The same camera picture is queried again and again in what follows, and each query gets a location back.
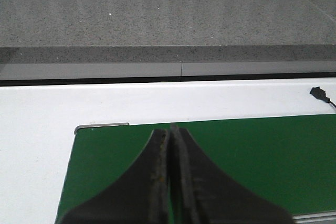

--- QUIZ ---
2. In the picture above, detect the green conveyor belt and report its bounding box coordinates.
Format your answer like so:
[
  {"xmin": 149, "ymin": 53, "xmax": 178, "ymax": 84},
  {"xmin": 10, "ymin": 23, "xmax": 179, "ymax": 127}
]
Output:
[{"xmin": 56, "ymin": 115, "xmax": 335, "ymax": 223}]

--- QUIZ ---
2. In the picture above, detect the grey stone slab left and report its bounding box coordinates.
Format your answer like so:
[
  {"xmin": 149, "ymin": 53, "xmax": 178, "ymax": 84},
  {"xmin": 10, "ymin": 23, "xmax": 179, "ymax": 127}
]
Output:
[{"xmin": 1, "ymin": 0, "xmax": 335, "ymax": 63}]

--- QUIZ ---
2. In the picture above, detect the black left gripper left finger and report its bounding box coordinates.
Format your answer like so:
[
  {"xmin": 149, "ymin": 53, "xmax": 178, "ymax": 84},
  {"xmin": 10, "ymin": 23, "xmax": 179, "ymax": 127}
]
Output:
[{"xmin": 60, "ymin": 129, "xmax": 170, "ymax": 223}]

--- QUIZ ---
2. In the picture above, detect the black cable plug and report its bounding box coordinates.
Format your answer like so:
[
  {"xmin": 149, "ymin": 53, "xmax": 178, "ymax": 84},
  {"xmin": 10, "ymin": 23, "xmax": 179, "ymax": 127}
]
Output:
[{"xmin": 310, "ymin": 87, "xmax": 335, "ymax": 108}]

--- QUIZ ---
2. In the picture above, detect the aluminium conveyor side rail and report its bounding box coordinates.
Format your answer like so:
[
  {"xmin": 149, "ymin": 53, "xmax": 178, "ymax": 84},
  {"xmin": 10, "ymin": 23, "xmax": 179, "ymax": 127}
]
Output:
[{"xmin": 292, "ymin": 210, "xmax": 336, "ymax": 224}]

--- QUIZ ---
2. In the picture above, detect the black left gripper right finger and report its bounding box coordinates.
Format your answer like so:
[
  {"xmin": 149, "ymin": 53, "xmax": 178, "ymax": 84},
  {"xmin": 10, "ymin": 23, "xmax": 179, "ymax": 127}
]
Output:
[{"xmin": 170, "ymin": 125, "xmax": 292, "ymax": 223}]

